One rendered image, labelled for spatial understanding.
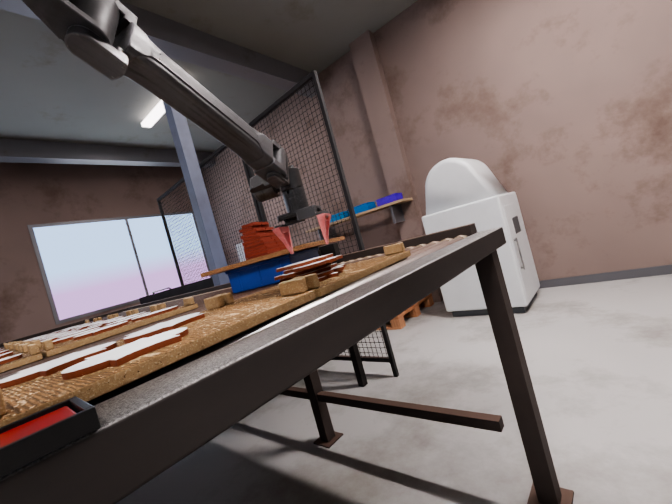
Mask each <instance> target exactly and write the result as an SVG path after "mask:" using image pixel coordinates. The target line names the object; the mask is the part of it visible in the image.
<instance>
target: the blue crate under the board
mask: <svg viewBox="0 0 672 504"><path fill-rule="evenodd" d="M318 249H319V248H318V247H315V248H310V249H306V250H302V251H298V252H294V254H286V255H282V256H279V257H275V258H272V259H268V260H264V261H261V262H257V263H254V264H250V265H247V266H243V267H240V268H236V269H232V270H229V271H225V274H226V275H227V274H228V277H229V280H230V284H231V288H232V291H233V293H234V294H235V293H239V292H243V291H247V290H251V289H255V288H259V287H263V286H267V285H271V284H275V283H279V282H280V280H276V281H275V279H274V277H276V276H279V275H282V274H284V272H283V271H280V272H276V269H278V268H281V267H284V266H287V265H291V264H294V263H298V262H301V261H305V260H308V259H312V258H316V257H319V254H318V251H317V250H318Z"/></svg>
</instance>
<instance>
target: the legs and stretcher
mask: <svg viewBox="0 0 672 504"><path fill-rule="evenodd" d="M304 382H305V385H306V388H299V387H290V388H288V389H287V390H285V391H284V392H282V393H281V394H279V395H285V396H291V397H297V398H303V399H309V400H310V403H311V407H312V410H313V414H314V418H315V421H316V425H317V428H318V432H319V436H320V437H319V438H318V439H317V440H315V441H314V442H313V444H315V445H319V446H322V447H325V448H330V447H331V446H332V445H333V444H334V443H335V442H336V441H337V440H338V439H339V438H341V437H342V436H343V433H339V432H335V431H334V429H333V425H332V422H331V418H330V414H329V411H328V407H327V404H326V403H332V404H338V405H344V406H350V407H356V408H361V409H367V410H373V411H379V412H385V413H391V414H397V415H402V416H408V417H414V418H420V419H426V420H432V421H437V422H443V423H449V424H455V425H461V426H467V427H473V428H478V429H484V430H490V431H496V432H502V430H503V428H504V423H503V419H502V416H501V415H494V414H486V413H479V412H472V411H465V410H457V409H450V408H443V407H436V406H429V405H421V404H414V403H407V402H400V401H392V400H385V399H378V398H371V397H364V396H356V395H349V394H342V393H335V392H328V391H323V389H322V386H321V382H320V378H319V375H318V371H317V370H315V371H314V372H312V373H311V374H309V375H308V376H306V377H305V378H304Z"/></svg>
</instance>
